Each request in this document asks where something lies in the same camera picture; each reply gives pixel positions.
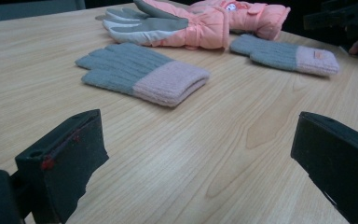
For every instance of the pink ski glove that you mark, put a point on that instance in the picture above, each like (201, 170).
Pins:
(174, 29)
(261, 17)

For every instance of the grey pink knit glove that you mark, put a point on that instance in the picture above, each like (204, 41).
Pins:
(143, 73)
(279, 54)

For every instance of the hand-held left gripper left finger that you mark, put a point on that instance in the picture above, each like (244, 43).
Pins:
(68, 161)

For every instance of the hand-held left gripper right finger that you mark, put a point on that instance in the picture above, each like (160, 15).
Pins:
(338, 158)

